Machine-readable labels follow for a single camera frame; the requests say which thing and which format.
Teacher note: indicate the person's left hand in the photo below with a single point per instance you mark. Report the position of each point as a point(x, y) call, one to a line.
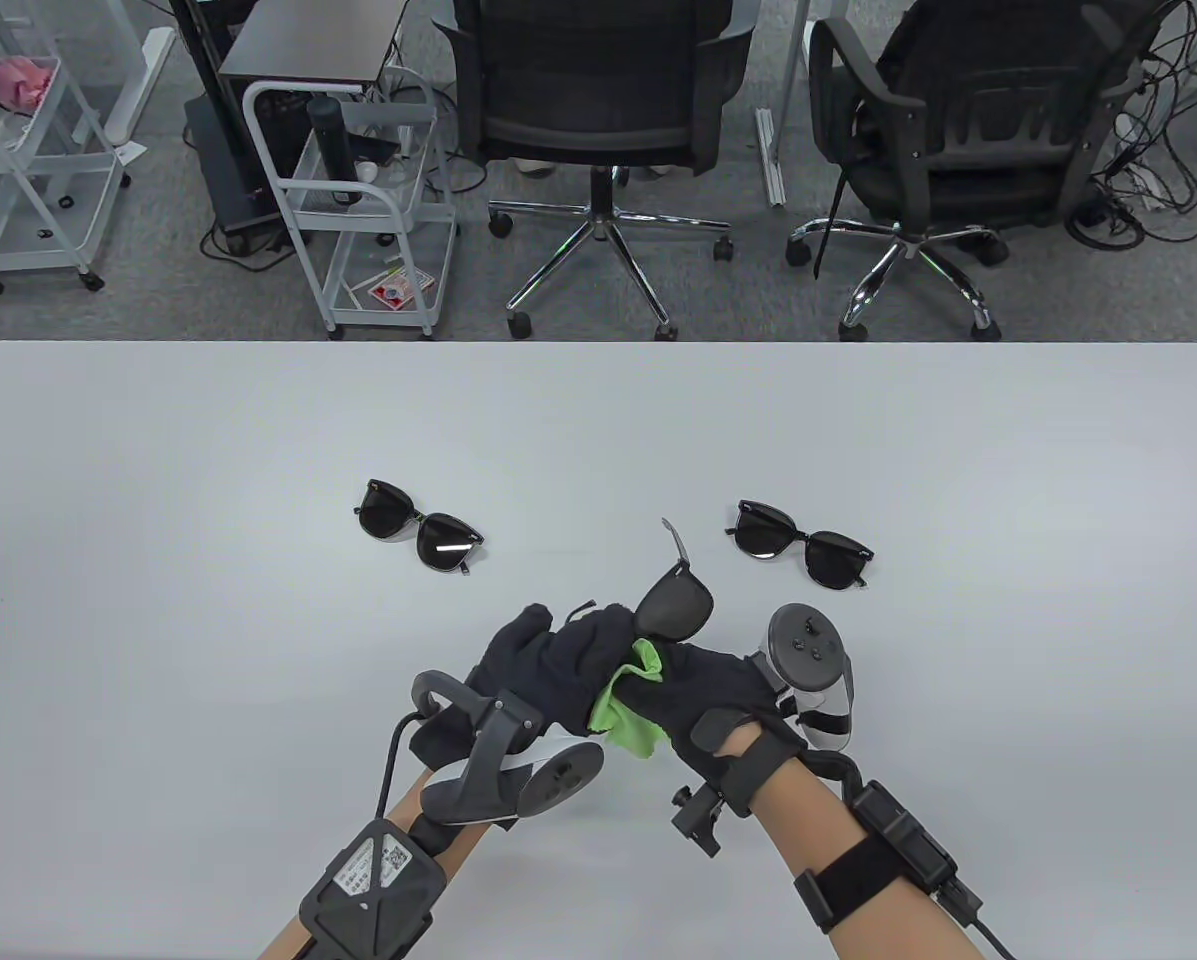
point(558, 670)

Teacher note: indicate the person's right forearm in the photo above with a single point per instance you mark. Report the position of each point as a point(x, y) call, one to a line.
point(808, 830)

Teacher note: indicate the person's right hand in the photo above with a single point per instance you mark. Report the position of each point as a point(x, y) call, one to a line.
point(708, 700)

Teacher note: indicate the pink cloth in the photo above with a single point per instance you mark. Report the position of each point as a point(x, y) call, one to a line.
point(13, 80)

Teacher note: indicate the white desk leg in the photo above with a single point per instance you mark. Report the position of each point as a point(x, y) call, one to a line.
point(138, 90)
point(770, 160)

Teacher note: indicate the green cleaning cloth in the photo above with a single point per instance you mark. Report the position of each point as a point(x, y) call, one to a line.
point(623, 720)

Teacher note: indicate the dark side table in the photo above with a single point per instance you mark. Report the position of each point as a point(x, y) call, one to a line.
point(308, 45)

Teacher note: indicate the small black device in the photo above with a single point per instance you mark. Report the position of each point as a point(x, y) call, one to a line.
point(378, 150)

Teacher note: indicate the grey VR controller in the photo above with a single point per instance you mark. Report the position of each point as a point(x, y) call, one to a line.
point(803, 645)
point(558, 775)

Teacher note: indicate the white power strip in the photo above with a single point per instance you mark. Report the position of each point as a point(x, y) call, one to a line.
point(1148, 190)

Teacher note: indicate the person's left forearm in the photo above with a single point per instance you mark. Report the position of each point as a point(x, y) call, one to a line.
point(461, 845)

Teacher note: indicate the black sensor box white label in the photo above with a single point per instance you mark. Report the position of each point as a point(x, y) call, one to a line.
point(368, 890)

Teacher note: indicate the black thin-armed sunglasses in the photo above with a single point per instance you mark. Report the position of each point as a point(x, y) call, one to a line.
point(673, 605)

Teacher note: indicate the black office chair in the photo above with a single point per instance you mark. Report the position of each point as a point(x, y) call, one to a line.
point(958, 180)
point(598, 130)

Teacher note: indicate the black bottle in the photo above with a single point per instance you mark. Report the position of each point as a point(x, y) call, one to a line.
point(330, 140)

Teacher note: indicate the black computer tower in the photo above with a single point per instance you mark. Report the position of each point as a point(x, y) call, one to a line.
point(220, 170)

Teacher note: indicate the black thick-framed sunglasses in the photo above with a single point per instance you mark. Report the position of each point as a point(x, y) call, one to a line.
point(763, 530)

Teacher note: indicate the red white packet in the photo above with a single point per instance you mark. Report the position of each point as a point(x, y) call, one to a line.
point(398, 290)

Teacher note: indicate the black wrist sensor box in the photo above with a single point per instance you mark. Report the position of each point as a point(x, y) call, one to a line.
point(903, 830)

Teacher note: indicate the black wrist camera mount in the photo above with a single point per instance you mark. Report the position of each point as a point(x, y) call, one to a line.
point(698, 820)

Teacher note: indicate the white mesh utility cart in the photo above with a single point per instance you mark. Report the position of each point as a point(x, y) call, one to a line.
point(38, 205)

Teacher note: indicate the black sunglasses gold metal bridge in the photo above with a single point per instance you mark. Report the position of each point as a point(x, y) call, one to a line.
point(388, 510)

